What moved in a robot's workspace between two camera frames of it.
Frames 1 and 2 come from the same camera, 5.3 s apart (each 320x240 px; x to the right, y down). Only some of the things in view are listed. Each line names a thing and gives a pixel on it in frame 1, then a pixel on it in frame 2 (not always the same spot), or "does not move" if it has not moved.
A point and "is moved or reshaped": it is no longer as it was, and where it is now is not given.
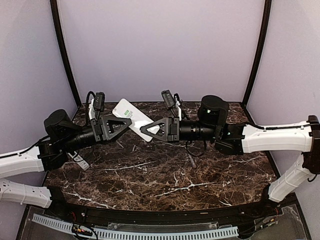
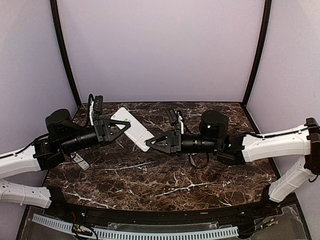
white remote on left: x=83 y=164 does not move
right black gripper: x=173 y=121 → x=167 y=135
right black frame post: x=265 y=27 does not move
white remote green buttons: x=125 y=109 is moved or reshaped
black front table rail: x=164 y=216 does not move
